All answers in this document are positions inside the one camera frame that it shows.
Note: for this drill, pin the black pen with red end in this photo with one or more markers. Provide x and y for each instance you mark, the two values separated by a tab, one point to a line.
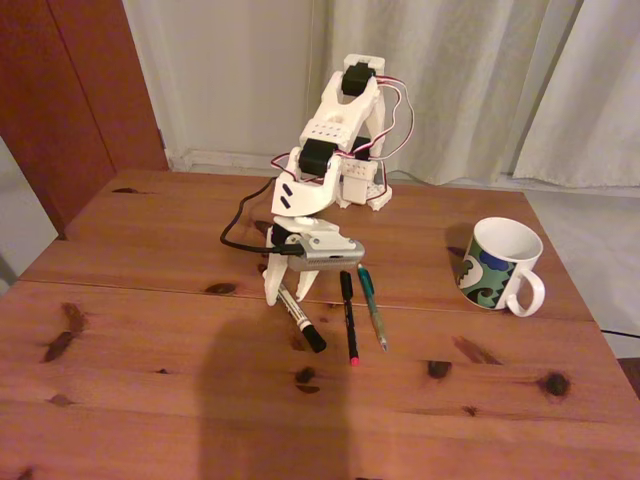
349	320

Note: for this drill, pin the white mug with green pattern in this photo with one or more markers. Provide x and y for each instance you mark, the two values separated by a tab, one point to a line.
480	285

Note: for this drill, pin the white marker with black cap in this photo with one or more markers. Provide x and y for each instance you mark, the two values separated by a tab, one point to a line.
300	322

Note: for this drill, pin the teal transparent pen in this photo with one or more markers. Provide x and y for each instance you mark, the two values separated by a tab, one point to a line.
372	307

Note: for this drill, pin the cream white curtain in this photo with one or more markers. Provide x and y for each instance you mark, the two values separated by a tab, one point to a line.
600	100
450	75

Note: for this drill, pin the silver camera box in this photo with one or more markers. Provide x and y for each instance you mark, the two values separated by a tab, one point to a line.
330	260

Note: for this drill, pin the brown wooden door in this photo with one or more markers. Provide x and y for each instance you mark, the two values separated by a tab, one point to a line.
60	100

